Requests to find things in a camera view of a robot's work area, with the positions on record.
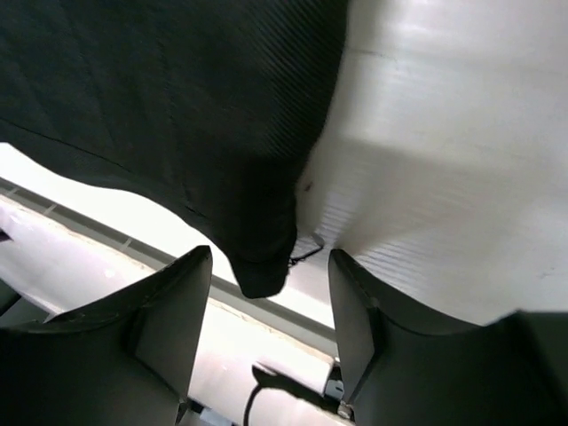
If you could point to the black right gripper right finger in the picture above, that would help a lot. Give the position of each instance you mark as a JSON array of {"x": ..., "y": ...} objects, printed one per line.
[{"x": 404, "y": 363}]

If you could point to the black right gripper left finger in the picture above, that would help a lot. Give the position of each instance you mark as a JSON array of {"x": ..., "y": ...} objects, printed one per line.
[{"x": 126, "y": 359}]

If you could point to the black skirt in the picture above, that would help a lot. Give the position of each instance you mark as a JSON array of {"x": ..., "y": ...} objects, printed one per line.
[{"x": 208, "y": 108}]

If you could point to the aluminium table edge rail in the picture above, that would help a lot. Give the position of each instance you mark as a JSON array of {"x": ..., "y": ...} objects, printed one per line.
[{"x": 283, "y": 319}]

